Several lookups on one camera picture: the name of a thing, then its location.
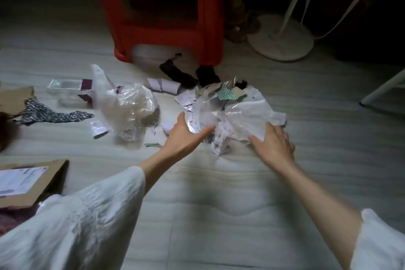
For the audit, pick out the person's right hand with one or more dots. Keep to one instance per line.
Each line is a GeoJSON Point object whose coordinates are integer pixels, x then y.
{"type": "Point", "coordinates": [275, 149]}

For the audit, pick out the person's left hand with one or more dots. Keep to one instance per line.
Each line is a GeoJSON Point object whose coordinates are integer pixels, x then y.
{"type": "Point", "coordinates": [183, 143]}

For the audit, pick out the pile of mixed scrap litter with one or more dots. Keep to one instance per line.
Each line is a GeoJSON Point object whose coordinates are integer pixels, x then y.
{"type": "Point", "coordinates": [220, 146]}

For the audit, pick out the black mesh piece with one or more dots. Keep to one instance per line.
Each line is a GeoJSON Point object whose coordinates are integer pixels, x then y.
{"type": "Point", "coordinates": [207, 73]}
{"type": "Point", "coordinates": [177, 72]}

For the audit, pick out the small white paper scrap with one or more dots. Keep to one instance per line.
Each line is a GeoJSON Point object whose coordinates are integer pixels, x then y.
{"type": "Point", "coordinates": [99, 129]}

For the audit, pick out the clear plastic box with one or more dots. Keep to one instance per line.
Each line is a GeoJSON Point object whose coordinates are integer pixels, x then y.
{"type": "Point", "coordinates": [63, 86]}

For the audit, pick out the black white patterned cloth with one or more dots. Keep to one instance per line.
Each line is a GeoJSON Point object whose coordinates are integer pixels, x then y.
{"type": "Point", "coordinates": [47, 116]}

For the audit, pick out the brown labelled cardboard mailer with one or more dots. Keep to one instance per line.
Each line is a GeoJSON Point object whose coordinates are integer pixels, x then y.
{"type": "Point", "coordinates": [47, 184]}

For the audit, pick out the torn cardboard pieces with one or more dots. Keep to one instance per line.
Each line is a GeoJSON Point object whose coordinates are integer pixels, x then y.
{"type": "Point", "coordinates": [12, 99]}

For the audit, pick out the red-lined waste basket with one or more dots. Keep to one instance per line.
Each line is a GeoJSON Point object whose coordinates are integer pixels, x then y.
{"type": "Point", "coordinates": [9, 220]}

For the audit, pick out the person's right forearm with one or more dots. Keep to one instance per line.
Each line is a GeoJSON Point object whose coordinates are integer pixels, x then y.
{"type": "Point", "coordinates": [316, 203]}

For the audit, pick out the person's left forearm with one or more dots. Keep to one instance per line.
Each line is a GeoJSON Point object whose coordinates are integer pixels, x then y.
{"type": "Point", "coordinates": [158, 168]}

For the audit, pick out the white round fan base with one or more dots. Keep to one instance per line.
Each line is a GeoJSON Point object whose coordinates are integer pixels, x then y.
{"type": "Point", "coordinates": [278, 42]}

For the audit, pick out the red plastic stool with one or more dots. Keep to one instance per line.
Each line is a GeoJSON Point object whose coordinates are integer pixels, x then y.
{"type": "Point", "coordinates": [158, 35]}

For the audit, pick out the white left sleeve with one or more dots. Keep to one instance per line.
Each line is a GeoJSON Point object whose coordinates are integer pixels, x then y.
{"type": "Point", "coordinates": [79, 225]}

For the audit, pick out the white sleeve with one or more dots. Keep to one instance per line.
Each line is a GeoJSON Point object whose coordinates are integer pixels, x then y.
{"type": "Point", "coordinates": [379, 247]}
{"type": "Point", "coordinates": [79, 225]}

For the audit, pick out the white right sleeve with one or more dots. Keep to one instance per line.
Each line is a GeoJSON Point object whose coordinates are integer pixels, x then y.
{"type": "Point", "coordinates": [379, 247]}

